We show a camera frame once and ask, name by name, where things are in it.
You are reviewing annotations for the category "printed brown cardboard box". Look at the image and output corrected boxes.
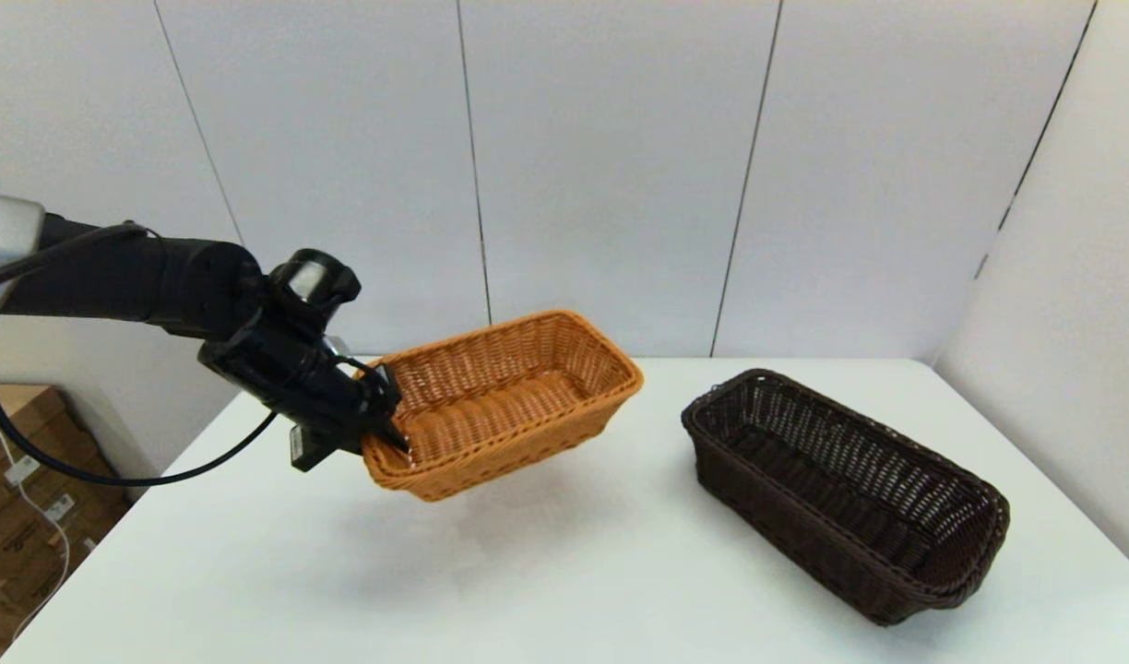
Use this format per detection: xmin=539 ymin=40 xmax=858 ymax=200
xmin=0 ymin=433 xmax=132 ymax=646

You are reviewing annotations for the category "thin white cable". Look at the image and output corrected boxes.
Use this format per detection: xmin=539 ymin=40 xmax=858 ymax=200
xmin=0 ymin=417 xmax=73 ymax=639

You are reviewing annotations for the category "dark brown wicker basket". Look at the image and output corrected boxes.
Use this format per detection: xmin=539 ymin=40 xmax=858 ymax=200
xmin=681 ymin=369 xmax=1011 ymax=627

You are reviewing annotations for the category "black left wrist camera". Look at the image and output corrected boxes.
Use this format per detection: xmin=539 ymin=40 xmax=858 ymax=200
xmin=267 ymin=247 xmax=362 ymax=326

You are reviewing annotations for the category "light brown cardboard box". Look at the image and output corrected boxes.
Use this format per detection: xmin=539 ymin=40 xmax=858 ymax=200
xmin=0 ymin=385 xmax=100 ymax=490

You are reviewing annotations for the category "orange wicker basket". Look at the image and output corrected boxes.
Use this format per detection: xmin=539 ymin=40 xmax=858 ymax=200
xmin=360 ymin=309 xmax=645 ymax=503

